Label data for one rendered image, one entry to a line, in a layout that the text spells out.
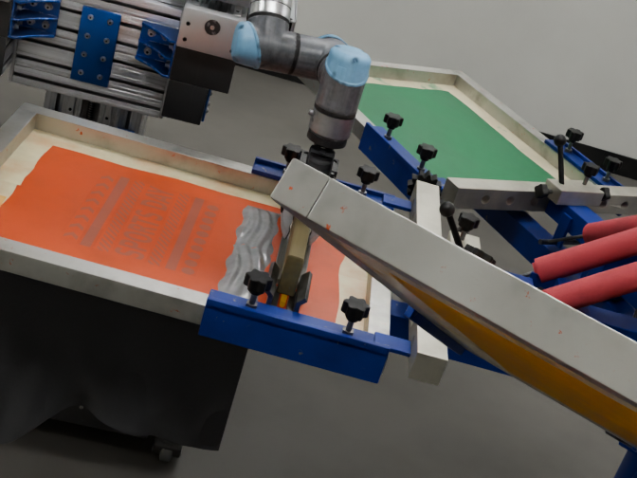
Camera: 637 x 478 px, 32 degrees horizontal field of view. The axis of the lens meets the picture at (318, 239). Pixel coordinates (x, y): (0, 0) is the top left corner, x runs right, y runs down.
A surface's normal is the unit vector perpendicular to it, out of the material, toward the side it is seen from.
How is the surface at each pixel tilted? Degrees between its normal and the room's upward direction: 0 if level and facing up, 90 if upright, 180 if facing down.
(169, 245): 0
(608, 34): 90
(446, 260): 58
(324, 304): 0
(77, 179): 0
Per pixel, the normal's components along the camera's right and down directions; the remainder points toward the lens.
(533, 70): -0.07, 0.43
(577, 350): -0.33, -0.25
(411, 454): 0.26, -0.86
